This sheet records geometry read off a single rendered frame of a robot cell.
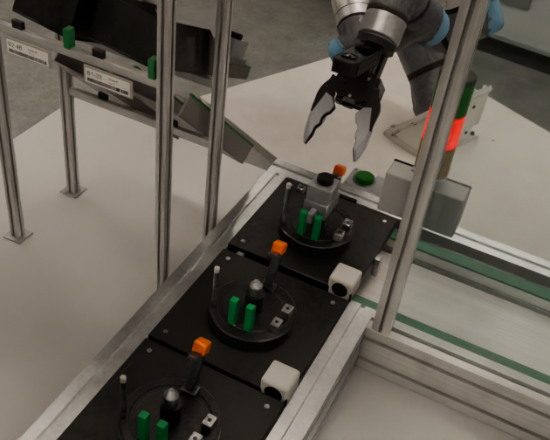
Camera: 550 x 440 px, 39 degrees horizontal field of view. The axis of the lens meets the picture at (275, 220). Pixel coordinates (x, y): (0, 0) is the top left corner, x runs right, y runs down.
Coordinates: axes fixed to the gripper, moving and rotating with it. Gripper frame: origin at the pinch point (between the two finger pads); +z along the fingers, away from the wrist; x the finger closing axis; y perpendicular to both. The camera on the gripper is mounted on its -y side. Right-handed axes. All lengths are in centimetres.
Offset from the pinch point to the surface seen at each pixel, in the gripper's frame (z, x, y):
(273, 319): 29.6, -4.3, -8.9
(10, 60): -14, 210, 186
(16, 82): -4, 195, 176
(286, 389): 37.5, -11.6, -15.2
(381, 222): 7.4, -9.4, 20.4
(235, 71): -6.6, 20.8, -1.1
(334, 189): 6.0, -2.2, 5.4
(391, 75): -37, 14, 85
